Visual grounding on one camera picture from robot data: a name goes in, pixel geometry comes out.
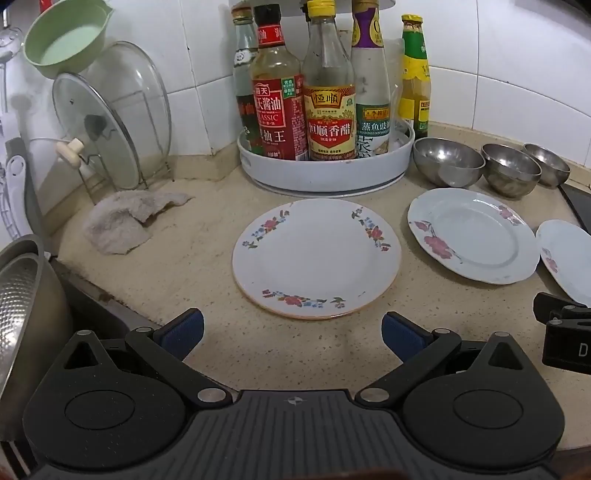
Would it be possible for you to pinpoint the small steel bowl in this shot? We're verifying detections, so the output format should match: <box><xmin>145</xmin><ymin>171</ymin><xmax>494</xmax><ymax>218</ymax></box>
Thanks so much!
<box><xmin>523</xmin><ymin>143</ymin><xmax>571</xmax><ymax>188</ymax></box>

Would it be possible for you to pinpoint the medium pink flower plate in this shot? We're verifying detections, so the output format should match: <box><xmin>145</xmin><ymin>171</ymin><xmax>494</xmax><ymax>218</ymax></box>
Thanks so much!
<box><xmin>407</xmin><ymin>188</ymin><xmax>541</xmax><ymax>285</ymax></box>

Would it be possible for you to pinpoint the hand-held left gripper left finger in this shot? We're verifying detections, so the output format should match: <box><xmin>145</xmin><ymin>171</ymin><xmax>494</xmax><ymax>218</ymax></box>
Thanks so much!
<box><xmin>61</xmin><ymin>308</ymin><xmax>233</xmax><ymax>410</ymax></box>

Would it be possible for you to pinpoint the purple label sauce bottle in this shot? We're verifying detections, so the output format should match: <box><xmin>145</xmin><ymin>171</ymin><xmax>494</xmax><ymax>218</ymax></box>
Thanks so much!
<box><xmin>350</xmin><ymin>0</ymin><xmax>393</xmax><ymax>158</ymax></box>

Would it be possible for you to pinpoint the medium steel bowl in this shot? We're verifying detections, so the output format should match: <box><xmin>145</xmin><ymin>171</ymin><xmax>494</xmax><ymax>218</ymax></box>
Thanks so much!
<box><xmin>481</xmin><ymin>143</ymin><xmax>542</xmax><ymax>199</ymax></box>

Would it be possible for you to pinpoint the glass lid with cream knob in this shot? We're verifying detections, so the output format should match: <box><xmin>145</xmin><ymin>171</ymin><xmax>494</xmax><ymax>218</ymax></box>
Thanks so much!
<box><xmin>52</xmin><ymin>72</ymin><xmax>142</xmax><ymax>191</ymax></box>

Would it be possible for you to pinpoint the large steel bowl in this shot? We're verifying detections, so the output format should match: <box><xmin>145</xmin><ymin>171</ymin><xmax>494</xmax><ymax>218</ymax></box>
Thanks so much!
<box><xmin>412</xmin><ymin>137</ymin><xmax>486</xmax><ymax>188</ymax></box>

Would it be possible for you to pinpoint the wire lid rack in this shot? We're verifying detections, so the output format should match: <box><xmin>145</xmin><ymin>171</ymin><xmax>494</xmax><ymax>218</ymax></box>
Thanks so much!
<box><xmin>74</xmin><ymin>90</ymin><xmax>171</xmax><ymax>205</ymax></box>

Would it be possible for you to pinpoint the small pink flower plate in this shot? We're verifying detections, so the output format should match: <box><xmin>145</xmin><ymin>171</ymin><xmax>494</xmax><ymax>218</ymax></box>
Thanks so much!
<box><xmin>536</xmin><ymin>220</ymin><xmax>591</xmax><ymax>308</ymax></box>

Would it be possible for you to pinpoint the steel wok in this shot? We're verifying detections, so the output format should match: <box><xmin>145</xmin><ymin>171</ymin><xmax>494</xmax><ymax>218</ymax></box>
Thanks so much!
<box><xmin>0</xmin><ymin>233</ymin><xmax>77</xmax><ymax>444</ymax></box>

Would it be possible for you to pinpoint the black gas stove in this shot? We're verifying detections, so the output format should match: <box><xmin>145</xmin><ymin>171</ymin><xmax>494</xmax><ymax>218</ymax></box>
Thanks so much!
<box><xmin>558</xmin><ymin>184</ymin><xmax>591</xmax><ymax>221</ymax></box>

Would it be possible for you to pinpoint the large floral white plate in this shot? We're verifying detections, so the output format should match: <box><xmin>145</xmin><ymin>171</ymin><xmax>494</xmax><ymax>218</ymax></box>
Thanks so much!
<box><xmin>232</xmin><ymin>199</ymin><xmax>402</xmax><ymax>320</ymax></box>

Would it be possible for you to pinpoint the green yellow label sauce bottle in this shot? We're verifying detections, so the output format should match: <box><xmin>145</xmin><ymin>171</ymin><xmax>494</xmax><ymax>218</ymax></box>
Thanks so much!
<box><xmin>400</xmin><ymin>14</ymin><xmax>432</xmax><ymax>140</ymax></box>

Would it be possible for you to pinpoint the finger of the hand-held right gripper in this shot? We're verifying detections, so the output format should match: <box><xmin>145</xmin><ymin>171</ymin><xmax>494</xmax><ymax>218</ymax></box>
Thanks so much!
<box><xmin>532</xmin><ymin>292</ymin><xmax>591</xmax><ymax>326</ymax></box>

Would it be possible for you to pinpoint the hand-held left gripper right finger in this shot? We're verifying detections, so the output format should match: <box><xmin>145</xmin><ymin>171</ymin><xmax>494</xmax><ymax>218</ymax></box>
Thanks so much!
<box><xmin>355</xmin><ymin>311</ymin><xmax>514</xmax><ymax>410</ymax></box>

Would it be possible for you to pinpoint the grey dish rag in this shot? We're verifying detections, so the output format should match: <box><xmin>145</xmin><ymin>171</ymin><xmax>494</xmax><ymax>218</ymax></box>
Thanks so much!
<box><xmin>83</xmin><ymin>191</ymin><xmax>195</xmax><ymax>256</ymax></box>

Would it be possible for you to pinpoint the white two-tier rotating rack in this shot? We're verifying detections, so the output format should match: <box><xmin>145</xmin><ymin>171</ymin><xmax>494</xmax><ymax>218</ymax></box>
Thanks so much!
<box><xmin>230</xmin><ymin>0</ymin><xmax>416</xmax><ymax>193</ymax></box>

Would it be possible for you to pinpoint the large glass pot lid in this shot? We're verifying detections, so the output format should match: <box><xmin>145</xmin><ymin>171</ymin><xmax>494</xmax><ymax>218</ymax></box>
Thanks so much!
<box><xmin>85</xmin><ymin>41</ymin><xmax>173</xmax><ymax>186</ymax></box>

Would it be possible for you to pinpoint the yellow cap vinegar bottle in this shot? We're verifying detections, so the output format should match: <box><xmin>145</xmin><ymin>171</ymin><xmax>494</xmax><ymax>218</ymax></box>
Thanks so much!
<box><xmin>302</xmin><ymin>0</ymin><xmax>358</xmax><ymax>162</ymax></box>

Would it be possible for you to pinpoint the green plastic bowl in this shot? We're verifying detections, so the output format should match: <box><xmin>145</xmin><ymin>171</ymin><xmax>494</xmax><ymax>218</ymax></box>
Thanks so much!
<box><xmin>23</xmin><ymin>0</ymin><xmax>115</xmax><ymax>79</ymax></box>

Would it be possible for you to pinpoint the white plastic handle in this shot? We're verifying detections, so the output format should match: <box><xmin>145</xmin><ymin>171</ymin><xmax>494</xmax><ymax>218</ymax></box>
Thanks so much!
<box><xmin>0</xmin><ymin>108</ymin><xmax>29</xmax><ymax>243</ymax></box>

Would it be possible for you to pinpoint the red label soy sauce bottle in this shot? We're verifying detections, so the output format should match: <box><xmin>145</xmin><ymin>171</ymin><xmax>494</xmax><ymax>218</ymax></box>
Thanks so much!
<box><xmin>250</xmin><ymin>4</ymin><xmax>309</xmax><ymax>161</ymax></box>

